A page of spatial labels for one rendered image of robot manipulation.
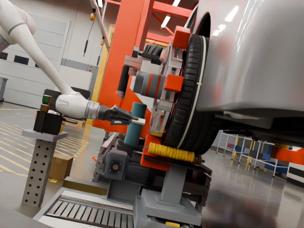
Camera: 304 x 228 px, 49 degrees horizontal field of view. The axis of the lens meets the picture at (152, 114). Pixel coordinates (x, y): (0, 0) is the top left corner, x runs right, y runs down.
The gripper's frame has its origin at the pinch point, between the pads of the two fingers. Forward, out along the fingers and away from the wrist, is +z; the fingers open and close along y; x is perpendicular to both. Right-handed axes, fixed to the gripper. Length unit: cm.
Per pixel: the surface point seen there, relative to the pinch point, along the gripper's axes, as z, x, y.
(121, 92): -11.8, 10.1, 7.3
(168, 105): 12.5, 3.6, 11.8
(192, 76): 20.0, 10.7, 26.8
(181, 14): 61, 618, -249
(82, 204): -21, -15, -66
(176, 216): 30, -30, -31
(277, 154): 197, 178, -186
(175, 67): 11.8, 16.7, 25.2
